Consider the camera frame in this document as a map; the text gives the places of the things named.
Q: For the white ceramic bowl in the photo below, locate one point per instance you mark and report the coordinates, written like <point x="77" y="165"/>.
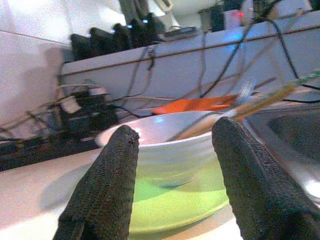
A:
<point x="175" y="150"/>

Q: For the light green plate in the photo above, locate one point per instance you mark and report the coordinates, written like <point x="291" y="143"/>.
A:
<point x="175" y="207"/>

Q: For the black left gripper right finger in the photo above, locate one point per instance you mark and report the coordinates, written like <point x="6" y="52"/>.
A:
<point x="257" y="190"/>

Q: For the stainless steel sink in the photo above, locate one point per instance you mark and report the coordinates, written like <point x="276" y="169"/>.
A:
<point x="295" y="130"/>

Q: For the black power strip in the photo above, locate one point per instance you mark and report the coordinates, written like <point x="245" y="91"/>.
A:
<point x="37" y="152"/>

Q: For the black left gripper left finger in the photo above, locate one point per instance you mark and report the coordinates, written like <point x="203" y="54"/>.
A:
<point x="107" y="180"/>

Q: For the black adapters with blue lights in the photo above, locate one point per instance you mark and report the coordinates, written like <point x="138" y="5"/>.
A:
<point x="105" y="42"/>

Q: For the orange plastic bowl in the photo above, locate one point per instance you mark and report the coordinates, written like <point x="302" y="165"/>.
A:
<point x="195" y="103"/>

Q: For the brown wooden chopstick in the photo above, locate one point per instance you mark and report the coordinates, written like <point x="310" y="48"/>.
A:
<point x="270" y="100"/>

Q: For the long silver fork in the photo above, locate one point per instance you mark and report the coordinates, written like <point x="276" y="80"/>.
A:
<point x="247" y="88"/>

